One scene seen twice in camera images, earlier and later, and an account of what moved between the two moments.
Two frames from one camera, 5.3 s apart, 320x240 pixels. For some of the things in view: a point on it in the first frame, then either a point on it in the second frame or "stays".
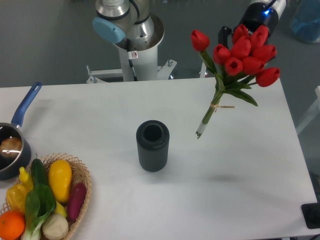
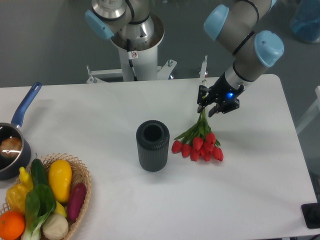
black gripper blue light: [255, 15] → [221, 94]
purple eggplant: [76, 201] stays
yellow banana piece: [60, 209] stays
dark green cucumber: [38, 172] stays
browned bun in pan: [10, 147] stays
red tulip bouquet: [243, 62] → [198, 141]
